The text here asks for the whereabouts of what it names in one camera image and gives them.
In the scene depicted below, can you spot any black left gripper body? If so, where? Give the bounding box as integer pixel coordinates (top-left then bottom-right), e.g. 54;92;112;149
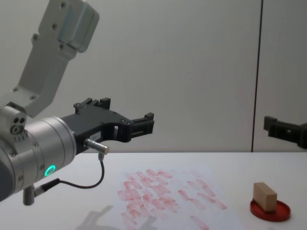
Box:
61;108;132;154

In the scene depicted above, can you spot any wooden stamp block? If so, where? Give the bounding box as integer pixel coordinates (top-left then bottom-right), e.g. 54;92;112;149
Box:
253;182;278;213

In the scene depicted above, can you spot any white paper with red marks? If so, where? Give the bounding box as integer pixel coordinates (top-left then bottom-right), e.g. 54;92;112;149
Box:
103;166;247;230

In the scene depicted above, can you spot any round red ink pad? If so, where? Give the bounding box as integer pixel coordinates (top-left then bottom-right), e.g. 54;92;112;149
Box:
249;198;292;222

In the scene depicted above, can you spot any thin dark gripper cable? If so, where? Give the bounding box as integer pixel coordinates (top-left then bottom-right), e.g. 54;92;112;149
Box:
33;138;111;195

